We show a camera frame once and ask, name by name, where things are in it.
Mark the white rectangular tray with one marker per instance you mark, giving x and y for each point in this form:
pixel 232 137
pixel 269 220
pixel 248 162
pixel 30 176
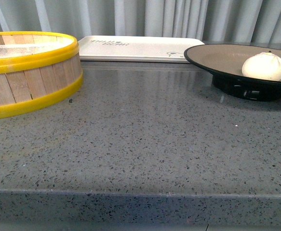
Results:
pixel 135 49

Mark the bamboo steamer with yellow bands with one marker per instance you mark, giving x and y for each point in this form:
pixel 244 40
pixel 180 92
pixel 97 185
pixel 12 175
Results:
pixel 37 69

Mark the grey pleated curtain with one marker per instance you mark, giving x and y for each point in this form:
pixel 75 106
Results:
pixel 209 20

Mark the beige plate with black rim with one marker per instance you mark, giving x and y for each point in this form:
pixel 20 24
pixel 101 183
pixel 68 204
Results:
pixel 225 62

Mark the white steamed bun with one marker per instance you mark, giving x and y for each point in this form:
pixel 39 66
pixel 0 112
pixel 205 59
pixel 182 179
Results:
pixel 265 66

